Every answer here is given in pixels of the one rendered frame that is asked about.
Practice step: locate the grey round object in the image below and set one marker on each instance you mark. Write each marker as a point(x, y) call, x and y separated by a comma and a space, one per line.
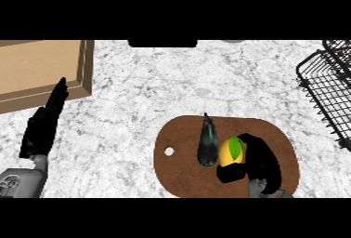
point(232, 41)

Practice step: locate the dark eggplant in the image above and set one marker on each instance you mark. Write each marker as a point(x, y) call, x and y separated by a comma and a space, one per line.
point(208, 142)

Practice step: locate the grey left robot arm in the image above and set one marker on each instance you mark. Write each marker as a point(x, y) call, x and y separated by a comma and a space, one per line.
point(22, 181)

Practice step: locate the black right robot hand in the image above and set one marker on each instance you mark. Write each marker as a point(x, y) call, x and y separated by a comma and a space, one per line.
point(263, 161)

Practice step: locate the tan open box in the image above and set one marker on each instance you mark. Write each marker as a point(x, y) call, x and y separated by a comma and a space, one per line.
point(39, 71)

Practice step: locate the brown wooden cutting board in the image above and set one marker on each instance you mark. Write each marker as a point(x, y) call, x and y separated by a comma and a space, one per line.
point(192, 173)

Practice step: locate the yellow lemon with green leaf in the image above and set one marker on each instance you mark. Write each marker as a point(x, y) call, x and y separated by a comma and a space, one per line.
point(230, 153)

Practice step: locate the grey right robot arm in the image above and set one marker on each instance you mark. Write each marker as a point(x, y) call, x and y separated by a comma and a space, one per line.
point(263, 189)

